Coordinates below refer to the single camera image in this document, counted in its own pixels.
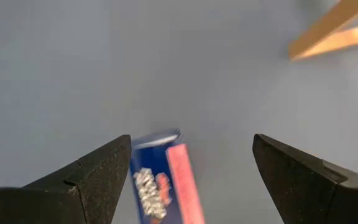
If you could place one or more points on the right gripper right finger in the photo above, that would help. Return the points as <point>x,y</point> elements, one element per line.
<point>315,199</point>

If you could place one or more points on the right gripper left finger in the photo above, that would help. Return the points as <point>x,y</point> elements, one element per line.
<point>73,199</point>

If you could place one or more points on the blue Frosted Flakes cereal box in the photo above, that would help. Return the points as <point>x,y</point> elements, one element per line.
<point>154,161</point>

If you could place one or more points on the wooden slatted shelf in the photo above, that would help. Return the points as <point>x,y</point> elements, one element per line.
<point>322,31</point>

